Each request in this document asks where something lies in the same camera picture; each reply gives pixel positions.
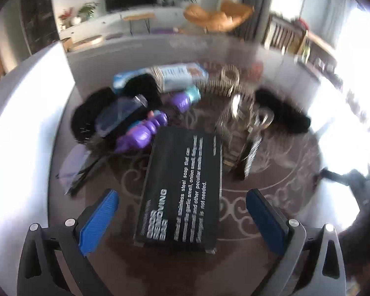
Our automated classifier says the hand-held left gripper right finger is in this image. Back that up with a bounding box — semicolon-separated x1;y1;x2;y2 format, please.
246;189;347;296

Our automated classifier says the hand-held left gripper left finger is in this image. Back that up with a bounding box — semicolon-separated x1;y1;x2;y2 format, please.
17;189;119;296

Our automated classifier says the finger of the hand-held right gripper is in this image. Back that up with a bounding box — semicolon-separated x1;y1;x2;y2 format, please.
319;166;353;187

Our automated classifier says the black printed box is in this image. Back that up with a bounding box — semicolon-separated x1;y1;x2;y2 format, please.
133;127;224;255

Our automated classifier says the purple toy wand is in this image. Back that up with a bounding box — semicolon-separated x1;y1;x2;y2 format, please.
115;86;202;154

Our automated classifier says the black drawstring pouch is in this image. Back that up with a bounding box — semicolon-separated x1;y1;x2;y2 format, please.
72;87;118;144
123;73;162;108

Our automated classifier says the white storage box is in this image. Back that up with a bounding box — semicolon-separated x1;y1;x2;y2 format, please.
0;41;77;284

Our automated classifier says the dark patterned glass desktop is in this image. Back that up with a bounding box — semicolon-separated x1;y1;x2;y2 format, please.
46;34;370;296

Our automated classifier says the beaded metal hair clip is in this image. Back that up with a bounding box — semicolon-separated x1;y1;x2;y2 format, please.
220;64;241;84

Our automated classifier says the wooden chair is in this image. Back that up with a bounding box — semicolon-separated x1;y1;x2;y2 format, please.
263;14;309;54

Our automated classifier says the blue and white box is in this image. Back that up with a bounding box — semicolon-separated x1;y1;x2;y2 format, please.
112;62;209;94

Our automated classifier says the grey curtain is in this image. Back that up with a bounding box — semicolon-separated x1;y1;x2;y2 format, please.
234;0;276;42

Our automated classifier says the orange lounge chair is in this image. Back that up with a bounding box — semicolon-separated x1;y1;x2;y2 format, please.
183;0;255;34

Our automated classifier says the white television cabinet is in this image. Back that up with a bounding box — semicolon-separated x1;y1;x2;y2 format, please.
58;4;192;42

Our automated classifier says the wooden bench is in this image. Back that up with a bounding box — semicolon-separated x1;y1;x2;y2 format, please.
122;13;156;36

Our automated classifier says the red flower plant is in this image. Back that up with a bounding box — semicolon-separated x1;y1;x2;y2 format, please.
58;7;74;27

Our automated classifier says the green potted plant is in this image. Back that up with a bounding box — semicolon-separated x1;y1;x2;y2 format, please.
78;2;100;21

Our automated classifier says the dark display cabinet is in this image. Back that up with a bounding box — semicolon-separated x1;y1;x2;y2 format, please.
20;0;60;54

